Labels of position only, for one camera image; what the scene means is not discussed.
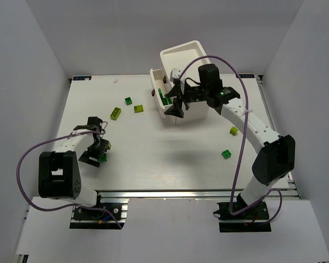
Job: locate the aluminium table frame rail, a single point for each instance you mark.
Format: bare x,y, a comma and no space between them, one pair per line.
275,159

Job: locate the lime 2x4 lego brick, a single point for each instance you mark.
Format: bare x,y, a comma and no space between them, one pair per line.
115,113

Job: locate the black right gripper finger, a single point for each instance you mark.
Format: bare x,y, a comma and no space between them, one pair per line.
175,109
175,91

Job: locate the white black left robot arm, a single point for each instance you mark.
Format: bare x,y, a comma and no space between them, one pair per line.
59,176

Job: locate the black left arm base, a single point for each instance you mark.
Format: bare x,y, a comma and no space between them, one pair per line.
110,214

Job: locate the green 2x4 lego brick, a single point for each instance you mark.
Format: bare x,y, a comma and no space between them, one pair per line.
163,98

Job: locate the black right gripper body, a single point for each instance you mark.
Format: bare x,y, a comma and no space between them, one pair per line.
181,94

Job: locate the blue left corner label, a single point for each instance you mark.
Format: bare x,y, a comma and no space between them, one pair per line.
81,78

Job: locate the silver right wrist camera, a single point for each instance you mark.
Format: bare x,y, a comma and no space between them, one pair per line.
176,75

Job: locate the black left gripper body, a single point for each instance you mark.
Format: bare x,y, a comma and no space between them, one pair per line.
96,153

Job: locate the small lime lego brick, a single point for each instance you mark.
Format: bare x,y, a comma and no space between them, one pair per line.
234,131

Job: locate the lime 2x2 lego brick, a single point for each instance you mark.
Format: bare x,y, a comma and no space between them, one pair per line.
138,108

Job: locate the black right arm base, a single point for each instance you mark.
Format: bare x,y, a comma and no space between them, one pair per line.
250,221

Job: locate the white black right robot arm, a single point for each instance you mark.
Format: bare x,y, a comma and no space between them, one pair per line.
228,103

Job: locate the dark green 2x2 lego brick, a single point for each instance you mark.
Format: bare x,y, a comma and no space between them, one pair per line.
128,101

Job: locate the blue right corner label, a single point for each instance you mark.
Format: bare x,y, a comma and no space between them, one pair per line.
247,75

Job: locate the blue corner label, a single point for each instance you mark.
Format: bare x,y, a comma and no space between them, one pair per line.
247,75
81,78

